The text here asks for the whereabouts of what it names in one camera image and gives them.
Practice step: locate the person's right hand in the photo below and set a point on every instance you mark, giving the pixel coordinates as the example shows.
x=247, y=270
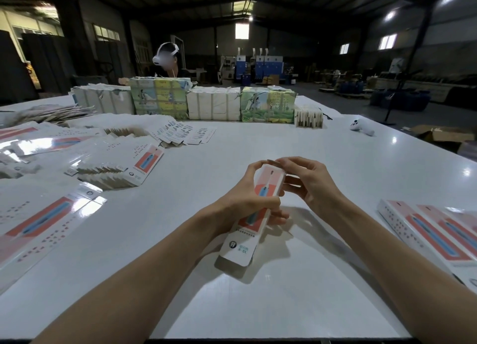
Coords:
x=313, y=183

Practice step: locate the person's left hand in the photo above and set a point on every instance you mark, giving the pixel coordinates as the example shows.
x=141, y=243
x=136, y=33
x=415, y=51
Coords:
x=242, y=204

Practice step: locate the white toothbrush carton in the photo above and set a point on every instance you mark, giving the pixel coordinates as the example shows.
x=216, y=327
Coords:
x=242, y=247

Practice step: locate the pile of carton blanks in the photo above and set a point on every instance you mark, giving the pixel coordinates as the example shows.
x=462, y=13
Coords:
x=59, y=183

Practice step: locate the person's left forearm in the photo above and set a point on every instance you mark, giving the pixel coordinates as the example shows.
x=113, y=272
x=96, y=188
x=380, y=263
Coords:
x=130, y=288

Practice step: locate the person's right forearm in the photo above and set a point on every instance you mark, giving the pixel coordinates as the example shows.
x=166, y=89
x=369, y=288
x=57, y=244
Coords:
x=410, y=273

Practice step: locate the small beige card stack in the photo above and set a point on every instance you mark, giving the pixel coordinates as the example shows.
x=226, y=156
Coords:
x=308, y=118

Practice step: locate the small black tool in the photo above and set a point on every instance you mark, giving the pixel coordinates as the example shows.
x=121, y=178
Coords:
x=326, y=115

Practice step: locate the small white object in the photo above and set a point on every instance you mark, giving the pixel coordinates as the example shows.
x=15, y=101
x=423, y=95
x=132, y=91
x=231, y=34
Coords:
x=362, y=127

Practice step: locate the green printed carton bundle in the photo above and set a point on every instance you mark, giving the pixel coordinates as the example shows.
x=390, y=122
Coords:
x=268, y=105

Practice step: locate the row of white cartons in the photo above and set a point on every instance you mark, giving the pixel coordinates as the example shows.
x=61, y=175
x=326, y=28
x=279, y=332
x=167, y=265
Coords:
x=214, y=104
x=102, y=100

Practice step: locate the blue bins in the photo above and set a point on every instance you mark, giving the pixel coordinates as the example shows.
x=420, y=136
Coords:
x=401, y=100

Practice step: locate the blue machine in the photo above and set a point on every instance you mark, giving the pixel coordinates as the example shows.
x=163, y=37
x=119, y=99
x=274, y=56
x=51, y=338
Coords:
x=267, y=68

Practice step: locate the black floor stand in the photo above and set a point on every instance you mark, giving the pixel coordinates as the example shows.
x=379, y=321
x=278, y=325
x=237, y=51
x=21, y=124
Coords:
x=401, y=86

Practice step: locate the green yellow carton bundle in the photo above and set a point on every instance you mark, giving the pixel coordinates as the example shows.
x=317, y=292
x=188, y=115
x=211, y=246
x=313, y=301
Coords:
x=160, y=98

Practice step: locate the open cardboard box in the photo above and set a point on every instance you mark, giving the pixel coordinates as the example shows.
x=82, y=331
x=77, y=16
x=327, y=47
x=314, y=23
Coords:
x=443, y=136

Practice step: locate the white plastic bags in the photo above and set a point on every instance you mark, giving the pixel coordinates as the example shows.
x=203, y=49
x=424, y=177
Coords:
x=468, y=150

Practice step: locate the square bright window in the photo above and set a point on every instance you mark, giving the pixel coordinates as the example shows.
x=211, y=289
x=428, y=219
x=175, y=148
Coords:
x=242, y=30

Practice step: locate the white headset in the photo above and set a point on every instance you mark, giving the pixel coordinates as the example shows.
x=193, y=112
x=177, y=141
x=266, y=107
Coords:
x=164, y=55

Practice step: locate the grey crate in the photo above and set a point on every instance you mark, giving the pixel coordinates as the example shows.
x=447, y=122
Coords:
x=91, y=80

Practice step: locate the pile of grey flat sheets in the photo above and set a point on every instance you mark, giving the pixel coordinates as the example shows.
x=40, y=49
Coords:
x=45, y=115

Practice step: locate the dark grey cabinet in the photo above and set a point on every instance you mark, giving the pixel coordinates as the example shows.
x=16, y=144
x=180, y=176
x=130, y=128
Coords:
x=48, y=62

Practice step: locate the small wall window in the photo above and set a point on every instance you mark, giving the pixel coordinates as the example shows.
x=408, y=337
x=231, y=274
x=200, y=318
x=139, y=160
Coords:
x=344, y=48

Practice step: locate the double wall window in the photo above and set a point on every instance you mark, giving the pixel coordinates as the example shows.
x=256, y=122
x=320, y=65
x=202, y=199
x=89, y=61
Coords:
x=387, y=42

